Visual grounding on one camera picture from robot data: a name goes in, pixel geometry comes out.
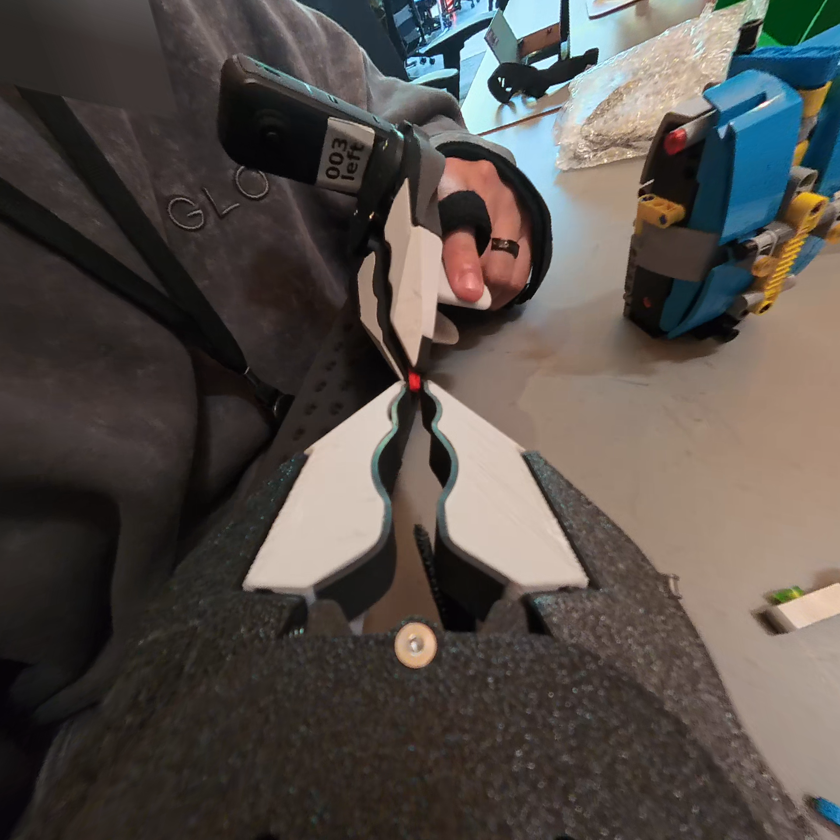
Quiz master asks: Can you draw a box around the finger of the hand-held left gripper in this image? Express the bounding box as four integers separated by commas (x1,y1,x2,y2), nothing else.
357,255,413,376
382,180,445,365

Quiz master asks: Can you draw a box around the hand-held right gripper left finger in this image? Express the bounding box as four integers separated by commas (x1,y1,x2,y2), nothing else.
241,381,416,631

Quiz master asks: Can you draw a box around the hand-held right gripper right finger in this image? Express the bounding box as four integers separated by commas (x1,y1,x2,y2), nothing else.
419,382,592,634

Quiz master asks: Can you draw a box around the grey angled beam assembly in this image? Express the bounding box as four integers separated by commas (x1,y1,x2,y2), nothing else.
755,584,840,636

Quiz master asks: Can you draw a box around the grey desk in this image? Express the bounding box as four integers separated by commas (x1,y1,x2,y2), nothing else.
420,98,840,840

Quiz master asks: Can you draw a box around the person's left hand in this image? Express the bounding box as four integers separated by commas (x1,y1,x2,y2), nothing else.
437,157,546,312

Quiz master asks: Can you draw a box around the black perforated pad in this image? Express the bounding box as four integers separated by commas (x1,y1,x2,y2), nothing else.
289,315,403,460

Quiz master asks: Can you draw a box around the black office chair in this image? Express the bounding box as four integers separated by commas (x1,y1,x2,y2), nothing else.
384,0,506,99

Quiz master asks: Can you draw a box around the clear plastic bag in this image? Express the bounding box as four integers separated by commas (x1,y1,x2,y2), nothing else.
554,7,749,172

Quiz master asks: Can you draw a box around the blue toy brick robot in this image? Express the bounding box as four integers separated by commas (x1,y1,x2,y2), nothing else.
623,29,840,342

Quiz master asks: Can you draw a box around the black shoulder strap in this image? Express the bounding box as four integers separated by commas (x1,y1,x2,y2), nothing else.
0,85,284,421

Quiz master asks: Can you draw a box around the black strap piece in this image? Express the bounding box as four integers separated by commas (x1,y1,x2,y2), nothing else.
489,49,599,102

